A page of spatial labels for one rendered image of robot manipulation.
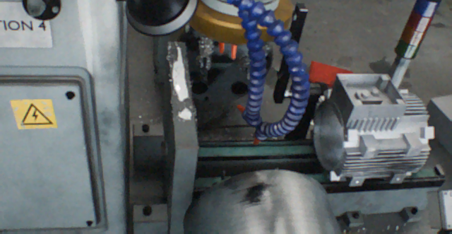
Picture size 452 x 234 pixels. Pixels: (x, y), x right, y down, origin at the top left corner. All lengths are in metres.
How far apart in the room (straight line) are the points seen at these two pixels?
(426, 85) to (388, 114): 0.77
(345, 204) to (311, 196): 0.42
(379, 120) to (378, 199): 0.26
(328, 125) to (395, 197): 0.24
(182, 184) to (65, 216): 0.20
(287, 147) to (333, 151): 0.11
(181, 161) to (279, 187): 0.17
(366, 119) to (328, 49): 0.79
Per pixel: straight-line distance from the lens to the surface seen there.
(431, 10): 1.25
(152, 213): 0.90
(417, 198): 1.19
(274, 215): 0.63
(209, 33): 0.66
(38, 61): 0.57
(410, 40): 1.29
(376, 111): 0.91
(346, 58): 1.66
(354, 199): 1.09
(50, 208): 0.78
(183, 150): 0.71
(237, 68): 1.07
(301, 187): 0.68
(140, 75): 1.40
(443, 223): 0.90
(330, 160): 1.04
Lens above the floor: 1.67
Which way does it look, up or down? 41 degrees down
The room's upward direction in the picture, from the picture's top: 10 degrees clockwise
